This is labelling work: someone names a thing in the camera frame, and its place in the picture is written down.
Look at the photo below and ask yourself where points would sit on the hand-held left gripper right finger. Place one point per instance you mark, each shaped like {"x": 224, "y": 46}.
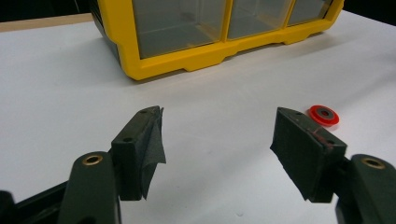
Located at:
{"x": 305, "y": 155}

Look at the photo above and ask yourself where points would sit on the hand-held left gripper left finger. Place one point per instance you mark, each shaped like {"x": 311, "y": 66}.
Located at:
{"x": 130, "y": 161}

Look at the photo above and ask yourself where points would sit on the yellow black organizer cabinet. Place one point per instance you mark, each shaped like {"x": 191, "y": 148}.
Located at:
{"x": 162, "y": 67}

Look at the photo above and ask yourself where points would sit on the clear plastic drawer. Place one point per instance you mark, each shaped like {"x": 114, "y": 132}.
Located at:
{"x": 308, "y": 12}

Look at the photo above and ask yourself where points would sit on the set of clear cabinet drawers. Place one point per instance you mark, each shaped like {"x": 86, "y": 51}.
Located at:
{"x": 177, "y": 28}

